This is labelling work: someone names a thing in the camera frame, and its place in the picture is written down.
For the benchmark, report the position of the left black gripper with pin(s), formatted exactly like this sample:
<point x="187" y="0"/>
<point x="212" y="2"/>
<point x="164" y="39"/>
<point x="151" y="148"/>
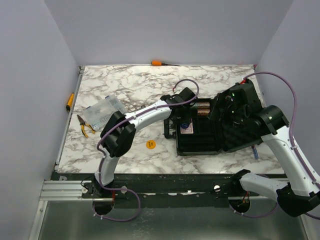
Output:
<point x="186" y="118"/>

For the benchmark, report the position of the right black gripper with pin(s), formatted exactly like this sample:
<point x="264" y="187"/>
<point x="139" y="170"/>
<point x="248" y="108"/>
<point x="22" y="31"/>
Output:
<point x="225" y="101"/>

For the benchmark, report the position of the blue small blind button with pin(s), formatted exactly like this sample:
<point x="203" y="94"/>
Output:
<point x="184" y="125"/>

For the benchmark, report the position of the black poker set case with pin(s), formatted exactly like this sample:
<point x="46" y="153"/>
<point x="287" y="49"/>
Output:
<point x="210" y="137"/>

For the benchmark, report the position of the red playing card deck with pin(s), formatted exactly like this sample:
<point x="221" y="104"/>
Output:
<point x="189" y="130"/>

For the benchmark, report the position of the orange big blind button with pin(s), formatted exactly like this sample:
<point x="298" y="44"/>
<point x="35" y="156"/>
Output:
<point x="150" y="144"/>

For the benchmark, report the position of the brown poker chip stack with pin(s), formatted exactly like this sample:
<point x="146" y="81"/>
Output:
<point x="202" y="105"/>

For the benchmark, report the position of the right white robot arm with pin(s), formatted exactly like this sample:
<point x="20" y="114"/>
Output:
<point x="300" y="193"/>

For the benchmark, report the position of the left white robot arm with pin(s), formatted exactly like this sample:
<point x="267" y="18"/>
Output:
<point x="118" y="134"/>

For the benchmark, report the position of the grey metal clamp bar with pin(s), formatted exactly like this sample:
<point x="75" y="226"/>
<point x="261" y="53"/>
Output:
<point x="138" y="109"/>

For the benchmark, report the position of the blue pen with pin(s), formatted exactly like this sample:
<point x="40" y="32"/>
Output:
<point x="255" y="152"/>

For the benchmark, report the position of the orange screwdriver at back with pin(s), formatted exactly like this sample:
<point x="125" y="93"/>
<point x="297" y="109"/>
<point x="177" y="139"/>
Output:
<point x="157" y="63"/>

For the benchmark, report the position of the clear plastic parts box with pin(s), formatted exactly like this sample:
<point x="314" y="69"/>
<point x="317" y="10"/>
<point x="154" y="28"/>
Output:
<point x="99" y="114"/>

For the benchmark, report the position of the orange tool at left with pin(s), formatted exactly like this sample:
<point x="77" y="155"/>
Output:
<point x="70" y="102"/>

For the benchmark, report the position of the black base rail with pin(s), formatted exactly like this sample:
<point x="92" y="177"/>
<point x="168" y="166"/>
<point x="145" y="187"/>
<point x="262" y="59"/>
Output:
<point x="137" y="190"/>

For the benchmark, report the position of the yellow handled pliers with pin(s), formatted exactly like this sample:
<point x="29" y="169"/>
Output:
<point x="84" y="124"/>

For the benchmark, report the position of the aluminium extrusion rail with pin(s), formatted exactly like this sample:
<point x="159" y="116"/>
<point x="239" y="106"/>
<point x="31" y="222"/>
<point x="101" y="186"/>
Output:
<point x="64" y="190"/>

